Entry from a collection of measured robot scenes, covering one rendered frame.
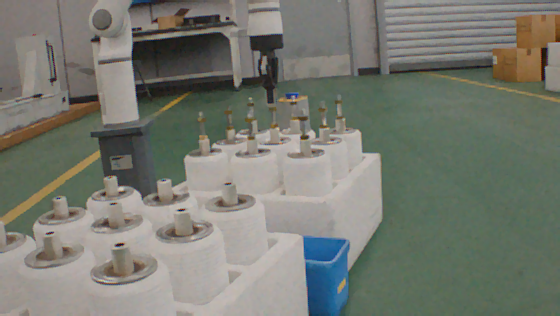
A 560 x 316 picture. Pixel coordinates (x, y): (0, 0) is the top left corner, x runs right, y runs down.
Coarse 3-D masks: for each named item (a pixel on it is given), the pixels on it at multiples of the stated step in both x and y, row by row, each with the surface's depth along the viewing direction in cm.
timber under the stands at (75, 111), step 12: (72, 108) 468; (84, 108) 466; (96, 108) 501; (48, 120) 384; (60, 120) 406; (12, 132) 332; (24, 132) 339; (36, 132) 358; (0, 144) 304; (12, 144) 320
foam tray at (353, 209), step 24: (360, 168) 115; (192, 192) 107; (216, 192) 106; (336, 192) 99; (360, 192) 111; (288, 216) 98; (312, 216) 96; (336, 216) 95; (360, 216) 111; (360, 240) 112
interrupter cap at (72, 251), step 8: (40, 248) 60; (64, 248) 60; (72, 248) 60; (80, 248) 59; (32, 256) 58; (40, 256) 58; (64, 256) 58; (72, 256) 57; (80, 256) 58; (32, 264) 55; (40, 264) 55; (48, 264) 55; (56, 264) 55; (64, 264) 55
